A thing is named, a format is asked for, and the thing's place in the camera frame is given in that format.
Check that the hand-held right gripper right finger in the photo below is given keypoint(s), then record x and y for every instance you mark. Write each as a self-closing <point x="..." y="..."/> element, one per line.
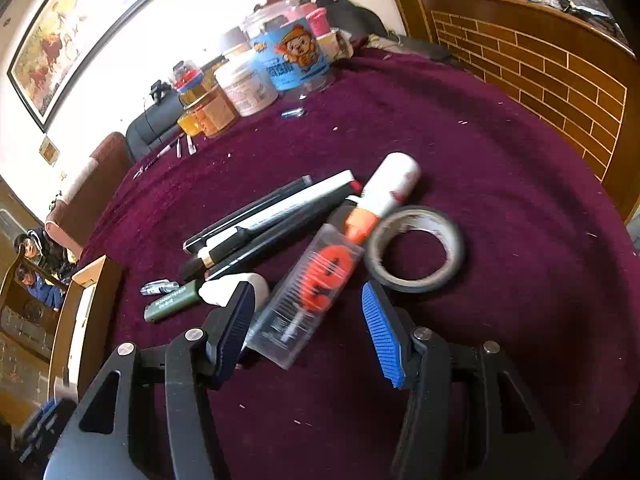
<point x="382" y="330"/>

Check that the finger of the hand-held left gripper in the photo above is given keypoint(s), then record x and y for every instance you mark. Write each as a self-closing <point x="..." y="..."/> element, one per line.
<point x="45" y="420"/>

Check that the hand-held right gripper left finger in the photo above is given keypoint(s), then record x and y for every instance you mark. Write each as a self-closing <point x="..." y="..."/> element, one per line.
<point x="235" y="330"/>

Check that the white glue stick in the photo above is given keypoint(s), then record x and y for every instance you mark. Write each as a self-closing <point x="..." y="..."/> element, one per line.
<point x="220" y="290"/>

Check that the black tape roll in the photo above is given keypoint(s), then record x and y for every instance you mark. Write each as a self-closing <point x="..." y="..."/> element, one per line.
<point x="374" y="252"/>

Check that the black pen gold band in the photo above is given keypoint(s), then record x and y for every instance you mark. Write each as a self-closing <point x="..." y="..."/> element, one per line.
<point x="230" y="245"/>

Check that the small clear cap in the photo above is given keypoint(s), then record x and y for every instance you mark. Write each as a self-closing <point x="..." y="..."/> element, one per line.
<point x="292" y="111"/>
<point x="160" y="288"/>

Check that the clear plastic case orange insert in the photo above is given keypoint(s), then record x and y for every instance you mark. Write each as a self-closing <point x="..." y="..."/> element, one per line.
<point x="320" y="270"/>

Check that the black stick red tip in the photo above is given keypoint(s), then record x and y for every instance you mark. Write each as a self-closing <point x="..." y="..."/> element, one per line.
<point x="285" y="232"/>

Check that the white and black bar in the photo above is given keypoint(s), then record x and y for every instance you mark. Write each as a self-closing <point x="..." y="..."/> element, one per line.
<point x="290" y="205"/>

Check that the cardboard box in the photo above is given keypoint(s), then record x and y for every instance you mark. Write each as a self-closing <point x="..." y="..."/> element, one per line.
<point x="107" y="280"/>

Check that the white bottle orange cap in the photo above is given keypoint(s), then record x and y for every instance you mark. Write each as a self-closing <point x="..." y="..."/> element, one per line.
<point x="390" y="185"/>

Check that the thin black pen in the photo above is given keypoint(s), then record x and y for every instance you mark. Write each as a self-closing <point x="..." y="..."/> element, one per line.
<point x="280" y="191"/>

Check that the wooden chair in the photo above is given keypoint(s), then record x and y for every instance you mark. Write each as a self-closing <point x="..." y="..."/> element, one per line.
<point x="20" y="310"/>

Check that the maroon tablecloth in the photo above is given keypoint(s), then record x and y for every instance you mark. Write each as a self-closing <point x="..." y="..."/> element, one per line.
<point x="500" y="210"/>

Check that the short silver pen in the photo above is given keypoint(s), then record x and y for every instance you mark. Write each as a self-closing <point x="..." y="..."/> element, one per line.
<point x="178" y="146"/>
<point x="192" y="146"/>

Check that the long dark pen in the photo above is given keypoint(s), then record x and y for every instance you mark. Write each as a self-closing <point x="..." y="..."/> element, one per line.
<point x="152" y="159"/>

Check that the brown armchair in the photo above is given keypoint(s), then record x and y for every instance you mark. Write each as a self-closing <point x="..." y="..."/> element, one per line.
<point x="100" y="170"/>

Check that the orange plastic jar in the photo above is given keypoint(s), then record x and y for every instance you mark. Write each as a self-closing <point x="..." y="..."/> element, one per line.
<point x="215" y="115"/>

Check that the black sofa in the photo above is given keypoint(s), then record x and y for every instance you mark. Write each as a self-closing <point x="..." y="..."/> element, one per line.
<point x="150" y="127"/>

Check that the white plastic jar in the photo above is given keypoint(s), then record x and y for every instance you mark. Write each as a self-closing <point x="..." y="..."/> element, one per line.
<point x="245" y="90"/>

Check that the small jar red blue lid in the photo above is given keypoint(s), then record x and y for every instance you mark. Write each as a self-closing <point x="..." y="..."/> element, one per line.
<point x="187" y="80"/>

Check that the clear jar blue cartoon label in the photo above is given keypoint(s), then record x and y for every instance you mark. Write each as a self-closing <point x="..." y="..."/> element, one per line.
<point x="295" y="60"/>

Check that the dark cloth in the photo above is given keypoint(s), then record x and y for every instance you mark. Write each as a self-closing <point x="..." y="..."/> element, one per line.
<point x="410" y="47"/>

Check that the cardboard tube roll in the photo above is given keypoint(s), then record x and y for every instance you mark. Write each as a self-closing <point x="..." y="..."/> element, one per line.
<point x="342" y="45"/>

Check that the jar brown lid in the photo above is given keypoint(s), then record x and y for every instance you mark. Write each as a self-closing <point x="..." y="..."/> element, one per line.
<point x="232" y="40"/>

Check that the wooden brick-pattern counter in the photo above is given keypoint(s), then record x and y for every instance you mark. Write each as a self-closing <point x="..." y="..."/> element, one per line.
<point x="525" y="75"/>

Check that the pink thread spool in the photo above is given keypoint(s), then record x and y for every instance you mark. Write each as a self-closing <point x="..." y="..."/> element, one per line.
<point x="317" y="22"/>

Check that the black bag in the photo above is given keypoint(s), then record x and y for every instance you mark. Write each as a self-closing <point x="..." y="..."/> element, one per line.
<point x="350" y="12"/>

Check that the framed horse painting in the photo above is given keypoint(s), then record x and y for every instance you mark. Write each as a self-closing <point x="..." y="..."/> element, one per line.
<point x="75" y="25"/>

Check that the small black camera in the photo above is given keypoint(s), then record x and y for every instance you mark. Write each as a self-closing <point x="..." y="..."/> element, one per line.
<point x="159" y="91"/>

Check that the small wall frame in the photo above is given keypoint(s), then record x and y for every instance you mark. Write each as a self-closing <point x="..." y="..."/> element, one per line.
<point x="50" y="150"/>

